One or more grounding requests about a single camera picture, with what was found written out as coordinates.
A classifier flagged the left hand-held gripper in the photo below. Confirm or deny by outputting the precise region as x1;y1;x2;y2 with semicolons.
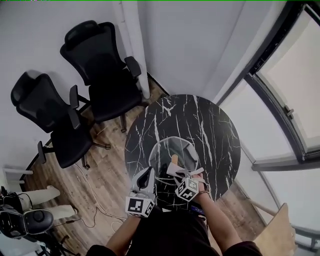
124;166;159;219

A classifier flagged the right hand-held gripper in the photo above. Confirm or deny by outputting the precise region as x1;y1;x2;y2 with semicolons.
166;162;206;202

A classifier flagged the person's left forearm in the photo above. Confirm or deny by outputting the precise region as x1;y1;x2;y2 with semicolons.
105;214;141;251

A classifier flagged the person's right forearm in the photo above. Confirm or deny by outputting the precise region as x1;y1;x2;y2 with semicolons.
194;191;245;251

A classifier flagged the person's right hand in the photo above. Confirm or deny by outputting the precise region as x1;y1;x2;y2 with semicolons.
193;173;210;195

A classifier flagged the blue tag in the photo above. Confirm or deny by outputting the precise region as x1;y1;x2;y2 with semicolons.
190;205;207;217

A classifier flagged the person's black shirt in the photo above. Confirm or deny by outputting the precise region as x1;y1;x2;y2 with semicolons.
85;204;264;256

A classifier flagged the black tripod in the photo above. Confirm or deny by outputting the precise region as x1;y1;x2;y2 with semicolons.
36;232;72;256

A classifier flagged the white vertical pipe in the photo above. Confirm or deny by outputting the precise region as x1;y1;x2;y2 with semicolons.
120;0;152;99

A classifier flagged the light wooden chair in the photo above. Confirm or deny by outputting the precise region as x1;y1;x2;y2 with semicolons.
251;202;299;256

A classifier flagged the black and white device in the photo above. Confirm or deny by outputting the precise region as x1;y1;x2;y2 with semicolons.
0;203;55;242

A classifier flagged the black mesh office chair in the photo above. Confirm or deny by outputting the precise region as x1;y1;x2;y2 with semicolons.
10;71;111;171
59;20;151;134

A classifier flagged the white side table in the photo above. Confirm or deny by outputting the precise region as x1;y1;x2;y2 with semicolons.
2;164;34;186

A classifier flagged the white floor cable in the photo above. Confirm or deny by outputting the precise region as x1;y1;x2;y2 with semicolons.
74;163;127;232

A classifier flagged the black floor cable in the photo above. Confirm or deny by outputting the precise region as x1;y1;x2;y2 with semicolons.
51;205;99;229

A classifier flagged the black window frame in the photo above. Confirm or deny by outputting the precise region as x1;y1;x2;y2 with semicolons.
243;1;320;172

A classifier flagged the window handle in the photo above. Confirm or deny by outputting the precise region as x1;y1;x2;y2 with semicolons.
283;104;295;121

